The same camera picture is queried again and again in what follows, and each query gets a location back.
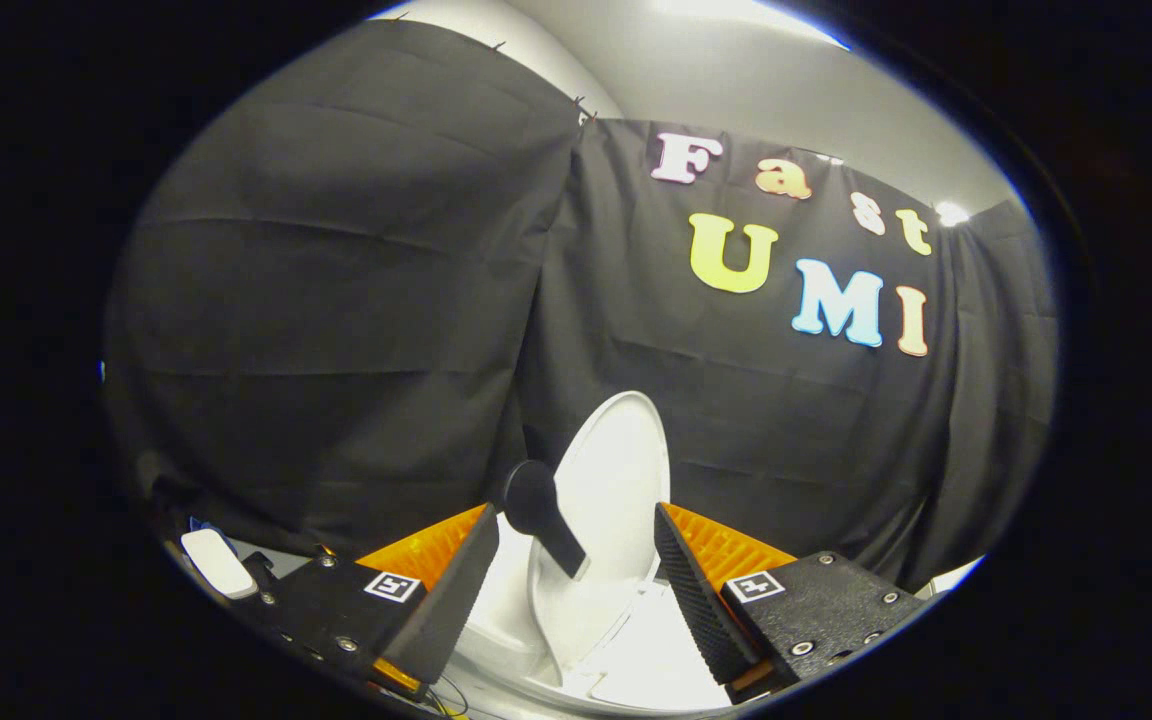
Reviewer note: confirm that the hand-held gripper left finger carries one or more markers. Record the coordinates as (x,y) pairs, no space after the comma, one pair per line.
(446,600)

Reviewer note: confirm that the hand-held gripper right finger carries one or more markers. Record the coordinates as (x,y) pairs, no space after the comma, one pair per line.
(701,600)

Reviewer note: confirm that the white toilet lid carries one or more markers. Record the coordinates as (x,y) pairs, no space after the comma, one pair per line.
(616,480)

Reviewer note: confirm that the white rounded device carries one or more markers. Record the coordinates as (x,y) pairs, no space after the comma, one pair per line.
(219,563)

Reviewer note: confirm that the black backdrop cloth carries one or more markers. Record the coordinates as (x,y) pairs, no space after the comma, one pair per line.
(336,300)

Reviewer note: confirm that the small ceiling light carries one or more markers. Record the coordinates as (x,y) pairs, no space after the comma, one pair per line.
(953,213)
(829,158)

